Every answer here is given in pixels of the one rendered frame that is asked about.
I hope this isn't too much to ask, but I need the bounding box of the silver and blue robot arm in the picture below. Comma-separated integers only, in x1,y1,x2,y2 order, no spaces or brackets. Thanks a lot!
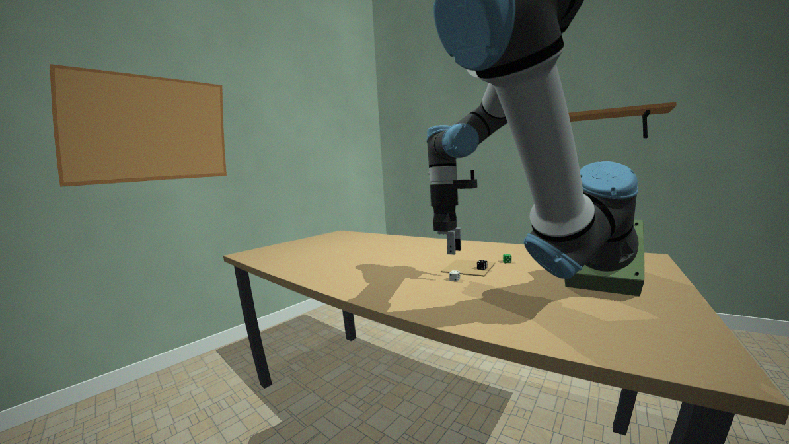
427,0,639,279

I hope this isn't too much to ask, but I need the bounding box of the tan square mat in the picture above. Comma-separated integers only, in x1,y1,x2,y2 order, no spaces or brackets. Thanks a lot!
441,260,495,276

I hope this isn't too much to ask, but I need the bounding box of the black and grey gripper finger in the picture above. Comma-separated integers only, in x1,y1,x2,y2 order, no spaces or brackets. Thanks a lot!
451,227,461,251
437,231,456,255

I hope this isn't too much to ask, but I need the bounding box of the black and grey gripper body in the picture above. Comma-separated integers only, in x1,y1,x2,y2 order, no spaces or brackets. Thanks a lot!
428,166,477,231

